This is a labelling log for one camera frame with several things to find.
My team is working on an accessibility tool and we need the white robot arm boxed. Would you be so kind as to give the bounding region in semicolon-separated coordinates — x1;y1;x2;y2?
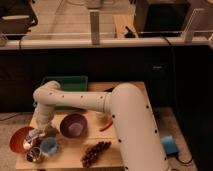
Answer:
33;81;170;171

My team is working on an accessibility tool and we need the black chair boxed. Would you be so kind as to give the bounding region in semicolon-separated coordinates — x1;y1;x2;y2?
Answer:
0;0;38;40

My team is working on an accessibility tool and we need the purple bowl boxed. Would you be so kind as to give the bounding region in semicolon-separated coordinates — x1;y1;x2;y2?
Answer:
60;113;87;138

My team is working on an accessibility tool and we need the green plastic tray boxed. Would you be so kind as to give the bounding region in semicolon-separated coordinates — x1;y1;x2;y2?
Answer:
41;76;88;92

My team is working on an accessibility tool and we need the red bowl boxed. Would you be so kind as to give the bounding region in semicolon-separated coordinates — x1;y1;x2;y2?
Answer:
9;127;36;154

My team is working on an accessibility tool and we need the grey-blue towel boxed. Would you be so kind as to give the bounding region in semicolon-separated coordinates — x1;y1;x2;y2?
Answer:
26;125;58;140

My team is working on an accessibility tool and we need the metal spoon in bowl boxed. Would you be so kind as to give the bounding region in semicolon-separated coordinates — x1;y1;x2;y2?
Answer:
23;141;33;150

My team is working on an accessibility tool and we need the red chili pepper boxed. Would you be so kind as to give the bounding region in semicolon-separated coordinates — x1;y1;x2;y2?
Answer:
99;117;113;132

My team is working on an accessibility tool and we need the white cup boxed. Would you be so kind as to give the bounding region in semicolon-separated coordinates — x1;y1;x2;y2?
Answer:
96;112;106;120

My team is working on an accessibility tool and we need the bunch of dark grapes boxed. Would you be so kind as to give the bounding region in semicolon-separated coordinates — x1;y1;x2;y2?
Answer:
81;141;111;168

